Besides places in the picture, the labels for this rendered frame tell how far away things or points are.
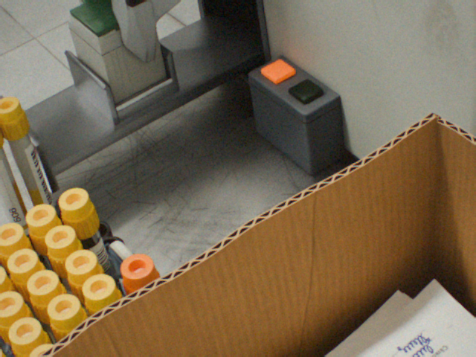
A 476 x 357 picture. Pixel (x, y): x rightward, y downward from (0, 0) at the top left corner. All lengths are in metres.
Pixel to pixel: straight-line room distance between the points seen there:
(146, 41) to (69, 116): 0.09
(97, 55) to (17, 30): 1.93
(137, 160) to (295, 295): 0.25
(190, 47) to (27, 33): 1.85
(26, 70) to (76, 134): 1.75
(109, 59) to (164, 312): 0.25
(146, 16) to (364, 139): 0.15
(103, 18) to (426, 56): 0.20
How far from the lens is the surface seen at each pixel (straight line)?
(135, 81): 0.61
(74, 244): 0.44
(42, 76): 2.32
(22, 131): 0.54
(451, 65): 0.49
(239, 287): 0.39
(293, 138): 0.60
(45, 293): 0.42
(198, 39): 0.67
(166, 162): 0.64
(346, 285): 0.44
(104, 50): 0.59
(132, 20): 0.56
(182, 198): 0.61
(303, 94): 0.59
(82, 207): 0.45
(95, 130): 0.61
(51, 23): 2.51
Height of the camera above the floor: 1.29
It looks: 43 degrees down
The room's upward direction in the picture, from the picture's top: 11 degrees counter-clockwise
